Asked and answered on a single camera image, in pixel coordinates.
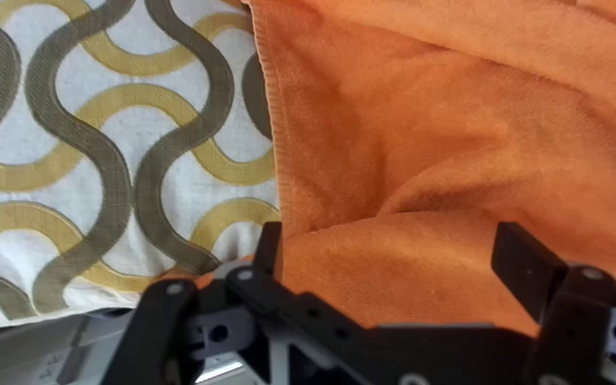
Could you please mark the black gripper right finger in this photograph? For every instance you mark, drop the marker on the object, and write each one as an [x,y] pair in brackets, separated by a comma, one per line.
[528,271]

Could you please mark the wavy pattern cream pillow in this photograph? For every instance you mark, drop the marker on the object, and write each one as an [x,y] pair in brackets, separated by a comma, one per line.
[107,158]

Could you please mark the orange towel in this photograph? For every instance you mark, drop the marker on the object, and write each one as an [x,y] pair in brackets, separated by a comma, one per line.
[465,142]

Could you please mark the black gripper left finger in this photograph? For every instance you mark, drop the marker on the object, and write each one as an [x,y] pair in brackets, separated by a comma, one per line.
[267,249]

